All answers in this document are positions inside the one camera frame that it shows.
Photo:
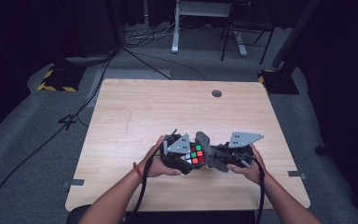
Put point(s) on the round grey table grommet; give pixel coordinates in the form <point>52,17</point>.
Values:
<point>217,93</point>

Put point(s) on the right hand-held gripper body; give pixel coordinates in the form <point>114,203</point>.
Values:
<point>240,146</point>

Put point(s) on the dark slanted stand pole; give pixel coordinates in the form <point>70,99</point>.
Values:
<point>295,31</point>

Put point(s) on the black metal chair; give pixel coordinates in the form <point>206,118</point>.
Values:
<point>248,29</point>

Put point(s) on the small black floor object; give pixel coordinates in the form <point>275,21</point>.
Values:
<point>320,150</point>

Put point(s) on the grey fluffy cloth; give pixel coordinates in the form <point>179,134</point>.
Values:
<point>209,152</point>

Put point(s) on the white desk frame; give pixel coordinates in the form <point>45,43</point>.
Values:
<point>175,37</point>

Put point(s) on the striped black stand base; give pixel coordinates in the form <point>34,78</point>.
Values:
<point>279,82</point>
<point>60,79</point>

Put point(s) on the person's left hand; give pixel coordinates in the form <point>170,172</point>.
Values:
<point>157,163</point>

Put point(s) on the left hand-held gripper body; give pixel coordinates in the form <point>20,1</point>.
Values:
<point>177,149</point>

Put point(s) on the person's right hand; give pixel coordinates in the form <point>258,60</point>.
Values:
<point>251,171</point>

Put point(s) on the colourful puzzle cube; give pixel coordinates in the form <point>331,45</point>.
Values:
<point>195,154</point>

